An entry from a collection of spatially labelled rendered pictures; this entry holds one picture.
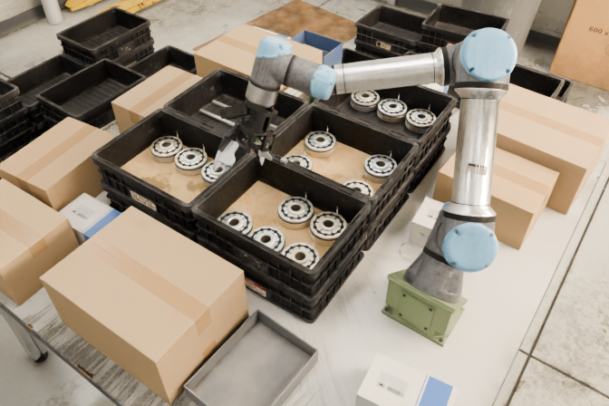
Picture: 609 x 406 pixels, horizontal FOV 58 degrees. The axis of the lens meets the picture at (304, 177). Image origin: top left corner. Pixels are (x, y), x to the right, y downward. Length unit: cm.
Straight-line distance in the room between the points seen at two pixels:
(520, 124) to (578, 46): 215
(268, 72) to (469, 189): 52
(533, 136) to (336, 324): 88
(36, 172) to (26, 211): 17
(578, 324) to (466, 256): 139
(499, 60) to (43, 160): 137
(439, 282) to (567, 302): 131
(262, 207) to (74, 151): 65
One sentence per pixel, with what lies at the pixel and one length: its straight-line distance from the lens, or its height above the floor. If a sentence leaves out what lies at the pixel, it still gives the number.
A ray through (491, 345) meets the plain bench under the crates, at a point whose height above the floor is 70.
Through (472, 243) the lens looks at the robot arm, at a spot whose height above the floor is 107.
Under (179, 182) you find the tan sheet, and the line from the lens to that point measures 175.
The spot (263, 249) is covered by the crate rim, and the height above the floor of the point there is 93.
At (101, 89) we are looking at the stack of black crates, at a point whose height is 49.
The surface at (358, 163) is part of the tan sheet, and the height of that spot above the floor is 83.
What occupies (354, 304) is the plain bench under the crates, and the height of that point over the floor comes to 70.
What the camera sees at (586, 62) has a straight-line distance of 407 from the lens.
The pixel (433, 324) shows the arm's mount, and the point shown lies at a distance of 150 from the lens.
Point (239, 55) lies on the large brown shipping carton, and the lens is 220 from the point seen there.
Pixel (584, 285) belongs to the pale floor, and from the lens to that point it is 277.
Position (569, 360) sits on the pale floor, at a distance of 251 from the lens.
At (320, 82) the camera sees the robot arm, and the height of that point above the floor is 131.
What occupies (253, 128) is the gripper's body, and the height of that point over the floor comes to 118.
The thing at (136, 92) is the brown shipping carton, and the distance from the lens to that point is 213.
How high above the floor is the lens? 200
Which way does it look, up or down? 43 degrees down
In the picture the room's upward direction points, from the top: straight up
